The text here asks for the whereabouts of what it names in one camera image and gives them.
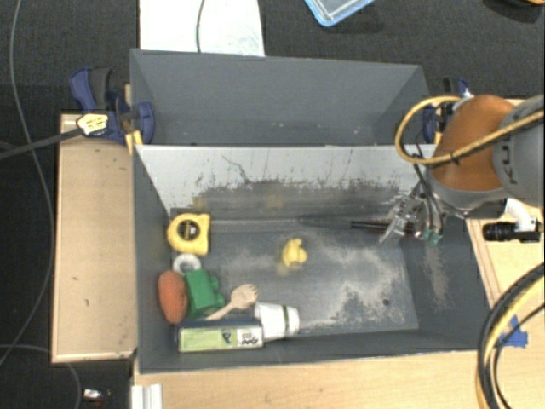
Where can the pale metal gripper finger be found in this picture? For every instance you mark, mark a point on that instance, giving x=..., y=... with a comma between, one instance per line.
x=391, y=232
x=332, y=221

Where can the yellow toy duck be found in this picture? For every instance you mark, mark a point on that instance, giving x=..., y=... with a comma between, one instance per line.
x=293, y=254

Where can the white cup with green stripes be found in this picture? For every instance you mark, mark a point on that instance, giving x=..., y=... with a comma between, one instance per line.
x=277, y=320

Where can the wooden spork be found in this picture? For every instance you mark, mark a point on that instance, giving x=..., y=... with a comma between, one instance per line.
x=243, y=295

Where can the grey metal bin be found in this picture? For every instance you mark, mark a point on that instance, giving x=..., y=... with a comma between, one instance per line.
x=272, y=109

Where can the yellow tape measure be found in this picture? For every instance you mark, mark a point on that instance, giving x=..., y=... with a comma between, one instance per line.
x=189, y=232

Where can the green toy block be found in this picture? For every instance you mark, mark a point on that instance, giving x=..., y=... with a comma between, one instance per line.
x=202, y=292

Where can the green printed box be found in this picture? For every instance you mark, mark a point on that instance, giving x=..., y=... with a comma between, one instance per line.
x=213, y=338

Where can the orange-brown round sponge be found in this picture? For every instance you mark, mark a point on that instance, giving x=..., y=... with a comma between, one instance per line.
x=171, y=298

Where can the pale wood flat board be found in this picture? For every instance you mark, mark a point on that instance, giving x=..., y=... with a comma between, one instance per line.
x=93, y=237

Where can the black cylinder on white bracket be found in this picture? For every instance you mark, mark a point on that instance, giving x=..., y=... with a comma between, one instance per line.
x=504, y=230

